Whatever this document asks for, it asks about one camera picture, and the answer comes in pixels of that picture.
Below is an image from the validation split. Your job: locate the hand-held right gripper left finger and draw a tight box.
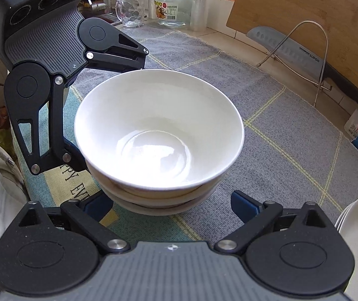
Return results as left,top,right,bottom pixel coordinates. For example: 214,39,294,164
17,191,131,254

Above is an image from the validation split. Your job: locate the large black-handled cleaver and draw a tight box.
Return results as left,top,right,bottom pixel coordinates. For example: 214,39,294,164
246,26,358,112

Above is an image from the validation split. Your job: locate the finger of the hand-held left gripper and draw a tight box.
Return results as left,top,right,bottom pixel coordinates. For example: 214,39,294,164
9,75,88,175
86,28,150,73

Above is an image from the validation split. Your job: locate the glass jar with green lid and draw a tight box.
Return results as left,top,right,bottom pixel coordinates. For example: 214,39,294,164
154,0,194,27

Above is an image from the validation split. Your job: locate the clear glass mug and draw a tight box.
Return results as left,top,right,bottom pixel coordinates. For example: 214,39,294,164
115,0,146,28

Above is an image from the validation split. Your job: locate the grey and teal towel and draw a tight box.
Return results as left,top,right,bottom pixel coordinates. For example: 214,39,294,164
13,23,358,242

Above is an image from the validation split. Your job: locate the bamboo cutting board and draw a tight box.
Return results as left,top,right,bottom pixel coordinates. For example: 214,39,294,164
226,0,358,109

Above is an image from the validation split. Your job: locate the tall sleeve of plastic cups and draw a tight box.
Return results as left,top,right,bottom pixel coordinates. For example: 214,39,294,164
190,0,212,32

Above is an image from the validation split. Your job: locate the metal wire rack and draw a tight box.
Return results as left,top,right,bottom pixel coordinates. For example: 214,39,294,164
256,20,333,107

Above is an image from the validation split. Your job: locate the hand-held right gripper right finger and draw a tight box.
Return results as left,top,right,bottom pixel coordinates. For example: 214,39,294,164
213,190,335,253

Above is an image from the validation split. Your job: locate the white bowl with pink flowers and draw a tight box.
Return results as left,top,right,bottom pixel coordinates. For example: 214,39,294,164
74,70,245,192
105,188,214,217
96,166,225,208

